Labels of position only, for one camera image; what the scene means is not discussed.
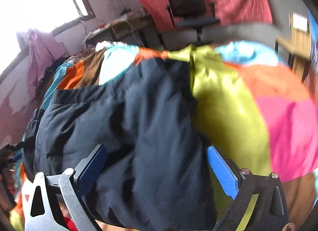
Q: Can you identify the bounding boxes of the dark navy padded jacket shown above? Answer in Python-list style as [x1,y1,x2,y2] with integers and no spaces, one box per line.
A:
[23,58,217,230]

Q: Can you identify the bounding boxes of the colourful patchwork quilt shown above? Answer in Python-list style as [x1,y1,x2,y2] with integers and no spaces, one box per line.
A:
[54,45,317,230]

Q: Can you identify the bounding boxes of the pink curtain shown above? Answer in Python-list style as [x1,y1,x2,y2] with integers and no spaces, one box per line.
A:
[26,29,67,98]

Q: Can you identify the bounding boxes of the wooden chair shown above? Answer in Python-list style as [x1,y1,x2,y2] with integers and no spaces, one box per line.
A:
[274,12,311,84]

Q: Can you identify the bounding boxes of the wooden desk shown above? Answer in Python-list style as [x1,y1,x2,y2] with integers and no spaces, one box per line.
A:
[82,15,154,47]

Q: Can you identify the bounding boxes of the black office chair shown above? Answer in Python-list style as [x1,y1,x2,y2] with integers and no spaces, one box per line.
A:
[166,0,220,46]

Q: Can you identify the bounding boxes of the window with brown frame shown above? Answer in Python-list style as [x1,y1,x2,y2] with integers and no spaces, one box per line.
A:
[1,0,94,72]

